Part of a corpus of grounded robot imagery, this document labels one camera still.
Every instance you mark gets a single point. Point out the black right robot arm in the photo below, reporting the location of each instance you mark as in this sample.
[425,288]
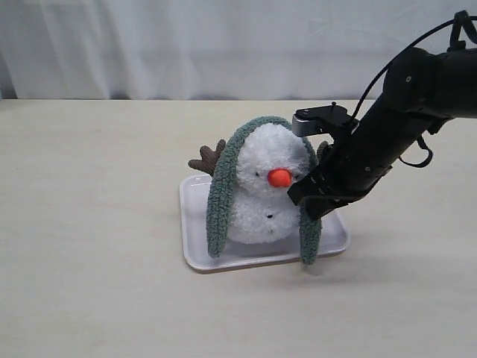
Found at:
[421,92]

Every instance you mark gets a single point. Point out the white plush snowman toy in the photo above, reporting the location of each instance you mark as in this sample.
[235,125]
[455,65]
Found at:
[264,186]

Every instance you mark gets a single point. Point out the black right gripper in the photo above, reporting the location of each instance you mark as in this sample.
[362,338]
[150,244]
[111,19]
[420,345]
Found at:
[348,172]

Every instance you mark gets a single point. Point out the green fuzzy scarf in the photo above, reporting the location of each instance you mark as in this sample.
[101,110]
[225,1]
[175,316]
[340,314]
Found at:
[223,175]

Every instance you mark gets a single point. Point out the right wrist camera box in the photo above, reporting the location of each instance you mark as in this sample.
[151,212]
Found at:
[332,119]

